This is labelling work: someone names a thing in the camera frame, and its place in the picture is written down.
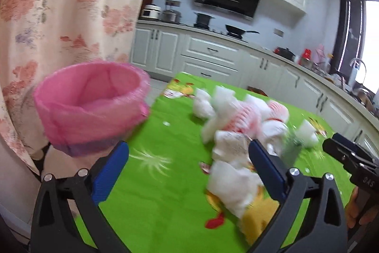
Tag black cooking pot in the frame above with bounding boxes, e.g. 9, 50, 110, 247
194, 12, 214, 28

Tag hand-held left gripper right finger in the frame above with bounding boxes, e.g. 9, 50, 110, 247
248, 139, 347, 253

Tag floral curtain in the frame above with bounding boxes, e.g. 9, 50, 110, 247
0, 0, 160, 182

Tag white lower kitchen cabinets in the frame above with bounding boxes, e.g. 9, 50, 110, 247
130, 23, 379, 153

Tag pink lined trash bin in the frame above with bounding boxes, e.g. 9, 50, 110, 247
33, 61, 151, 158

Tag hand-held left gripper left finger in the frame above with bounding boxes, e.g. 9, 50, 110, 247
30, 140, 132, 253

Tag dark framed window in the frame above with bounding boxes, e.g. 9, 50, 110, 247
332, 0, 379, 95

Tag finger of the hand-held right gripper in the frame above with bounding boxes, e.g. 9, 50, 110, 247
332, 133, 379, 166
322, 138, 379, 176

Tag steel pressure cooker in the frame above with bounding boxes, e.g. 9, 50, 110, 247
160, 2, 182, 24

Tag green printed tablecloth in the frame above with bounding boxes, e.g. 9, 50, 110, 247
72, 72, 359, 253

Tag white rice cooker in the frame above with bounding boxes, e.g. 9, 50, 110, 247
140, 4, 162, 19

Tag steel kitchen faucet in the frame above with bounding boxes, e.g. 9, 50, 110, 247
349, 57, 368, 85

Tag black wok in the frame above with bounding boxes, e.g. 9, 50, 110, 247
225, 24, 260, 37

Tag red container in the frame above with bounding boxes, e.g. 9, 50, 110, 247
299, 48, 314, 67

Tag person's right hand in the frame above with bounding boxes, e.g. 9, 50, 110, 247
345, 189, 361, 228

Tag brown stool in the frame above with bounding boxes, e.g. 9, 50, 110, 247
247, 87, 269, 97

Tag pile of white wrappers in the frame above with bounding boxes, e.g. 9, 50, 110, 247
192, 85, 320, 219

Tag pink bottle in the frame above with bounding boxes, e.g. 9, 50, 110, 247
315, 45, 326, 64

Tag red and black pot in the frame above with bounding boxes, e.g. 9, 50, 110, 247
274, 47, 296, 61

